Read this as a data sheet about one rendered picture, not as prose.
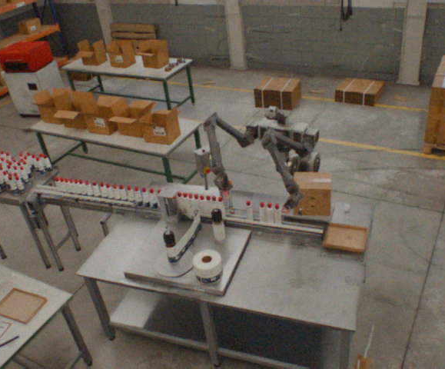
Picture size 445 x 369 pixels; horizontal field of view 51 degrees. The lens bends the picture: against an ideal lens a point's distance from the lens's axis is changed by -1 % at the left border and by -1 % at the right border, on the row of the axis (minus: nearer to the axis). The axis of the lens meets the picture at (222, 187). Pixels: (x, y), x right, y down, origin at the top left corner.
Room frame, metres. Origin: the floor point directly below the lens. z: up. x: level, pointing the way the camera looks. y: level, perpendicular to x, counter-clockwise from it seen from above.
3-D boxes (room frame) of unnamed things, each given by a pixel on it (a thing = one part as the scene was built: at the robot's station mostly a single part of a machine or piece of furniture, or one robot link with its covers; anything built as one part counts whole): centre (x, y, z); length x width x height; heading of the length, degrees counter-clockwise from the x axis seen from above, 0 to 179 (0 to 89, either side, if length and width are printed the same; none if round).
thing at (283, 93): (7.16, -1.10, 0.16); 0.65 x 0.54 x 0.32; 61
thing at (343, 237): (2.71, -0.88, 0.85); 0.30 x 0.26 x 0.04; 66
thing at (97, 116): (5.36, 1.34, 0.97); 0.45 x 0.38 x 0.37; 150
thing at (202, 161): (3.25, 0.09, 1.38); 0.17 x 0.10 x 0.19; 121
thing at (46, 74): (8.14, 3.04, 0.61); 0.70 x 0.60 x 1.22; 68
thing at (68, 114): (5.59, 1.71, 0.97); 0.44 x 0.38 x 0.37; 152
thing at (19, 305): (2.49, 1.59, 0.82); 0.34 x 0.24 x 0.03; 62
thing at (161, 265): (2.65, 0.43, 0.89); 0.31 x 0.31 x 0.01
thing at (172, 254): (2.65, 0.43, 1.04); 0.09 x 0.09 x 0.29
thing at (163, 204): (3.22, 0.45, 1.01); 0.14 x 0.13 x 0.26; 66
